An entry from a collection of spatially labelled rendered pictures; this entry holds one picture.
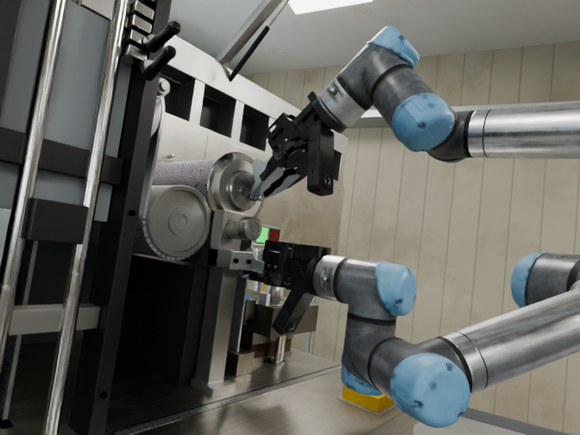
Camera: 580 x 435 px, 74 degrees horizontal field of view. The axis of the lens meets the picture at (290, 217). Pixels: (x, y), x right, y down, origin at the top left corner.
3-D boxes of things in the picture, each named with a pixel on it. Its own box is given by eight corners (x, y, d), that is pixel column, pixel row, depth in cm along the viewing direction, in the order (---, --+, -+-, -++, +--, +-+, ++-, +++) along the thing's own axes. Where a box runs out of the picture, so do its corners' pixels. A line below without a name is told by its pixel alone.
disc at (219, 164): (203, 225, 68) (212, 142, 69) (201, 225, 69) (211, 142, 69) (261, 231, 80) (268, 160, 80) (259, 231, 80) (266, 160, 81)
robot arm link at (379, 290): (395, 324, 54) (401, 263, 54) (329, 309, 61) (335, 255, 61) (416, 321, 60) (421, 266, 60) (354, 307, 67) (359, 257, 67)
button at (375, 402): (377, 413, 64) (379, 398, 64) (341, 399, 68) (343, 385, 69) (394, 403, 69) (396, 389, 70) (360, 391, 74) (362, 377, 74)
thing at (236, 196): (242, 162, 72) (265, 186, 77) (235, 162, 73) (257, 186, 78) (224, 194, 69) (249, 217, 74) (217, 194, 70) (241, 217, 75)
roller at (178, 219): (143, 255, 59) (155, 178, 60) (73, 241, 75) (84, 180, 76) (205, 259, 68) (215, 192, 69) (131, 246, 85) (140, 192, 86)
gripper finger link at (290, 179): (260, 182, 79) (289, 151, 75) (271, 204, 76) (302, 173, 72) (249, 179, 77) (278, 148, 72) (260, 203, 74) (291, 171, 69)
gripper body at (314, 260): (286, 242, 78) (338, 249, 70) (281, 286, 77) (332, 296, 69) (261, 239, 72) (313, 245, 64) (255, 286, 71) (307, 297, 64)
